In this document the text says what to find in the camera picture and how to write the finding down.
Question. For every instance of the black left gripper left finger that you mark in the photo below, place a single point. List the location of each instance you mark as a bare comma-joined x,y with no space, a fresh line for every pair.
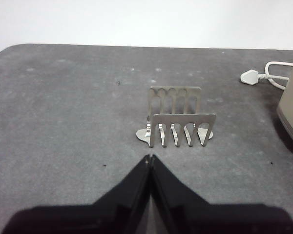
107,214

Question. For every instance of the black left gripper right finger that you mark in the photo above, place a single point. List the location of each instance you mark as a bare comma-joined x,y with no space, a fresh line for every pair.
200,214

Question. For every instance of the silver metal toast rack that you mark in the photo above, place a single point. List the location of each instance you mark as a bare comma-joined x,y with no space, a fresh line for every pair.
183,119

